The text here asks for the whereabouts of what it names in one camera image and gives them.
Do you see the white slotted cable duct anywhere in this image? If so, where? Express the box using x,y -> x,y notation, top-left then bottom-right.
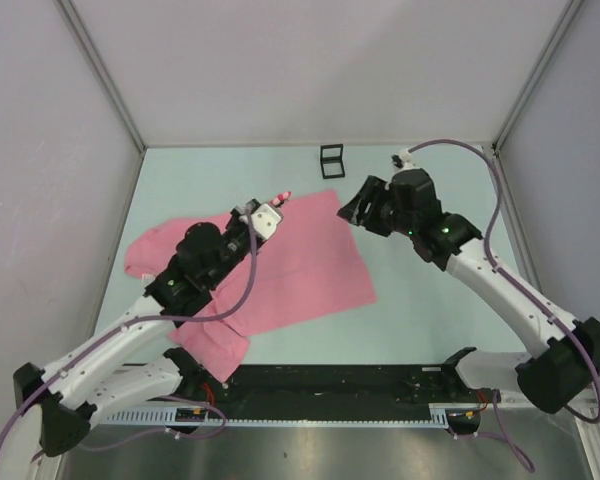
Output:
101,403 -> 481,429

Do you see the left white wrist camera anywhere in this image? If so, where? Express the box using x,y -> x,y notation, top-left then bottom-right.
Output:
250,203 -> 283,242

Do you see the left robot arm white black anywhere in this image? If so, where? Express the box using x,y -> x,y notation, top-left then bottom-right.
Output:
4,193 -> 289,457

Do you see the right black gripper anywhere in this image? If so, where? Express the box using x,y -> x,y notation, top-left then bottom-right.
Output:
338,175 -> 417,237

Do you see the plush flower brooch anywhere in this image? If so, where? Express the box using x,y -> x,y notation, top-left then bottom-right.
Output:
272,191 -> 291,207

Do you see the left corner aluminium post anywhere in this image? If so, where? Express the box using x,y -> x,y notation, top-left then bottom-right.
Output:
54,0 -> 146,151

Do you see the right aluminium frame rail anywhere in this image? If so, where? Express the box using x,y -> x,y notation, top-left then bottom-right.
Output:
480,144 -> 553,308

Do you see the black square frame stand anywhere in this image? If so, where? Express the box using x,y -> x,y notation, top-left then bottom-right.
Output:
319,143 -> 346,180

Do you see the corner aluminium post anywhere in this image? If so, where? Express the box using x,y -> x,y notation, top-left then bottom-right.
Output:
491,0 -> 588,152
54,0 -> 146,151

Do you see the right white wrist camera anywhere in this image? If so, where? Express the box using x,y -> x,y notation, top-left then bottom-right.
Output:
391,148 -> 419,173

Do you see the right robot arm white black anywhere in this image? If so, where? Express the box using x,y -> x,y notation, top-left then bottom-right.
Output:
337,168 -> 600,414

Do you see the right corner aluminium post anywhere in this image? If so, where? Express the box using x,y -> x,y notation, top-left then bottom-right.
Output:
491,0 -> 588,152

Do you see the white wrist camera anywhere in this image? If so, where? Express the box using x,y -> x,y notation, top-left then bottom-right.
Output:
391,148 -> 419,173
250,203 -> 283,242

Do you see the pink t-shirt garment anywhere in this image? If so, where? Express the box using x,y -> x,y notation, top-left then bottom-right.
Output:
123,189 -> 377,382

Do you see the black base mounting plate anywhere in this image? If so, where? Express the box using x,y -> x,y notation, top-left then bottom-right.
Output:
176,365 -> 493,412

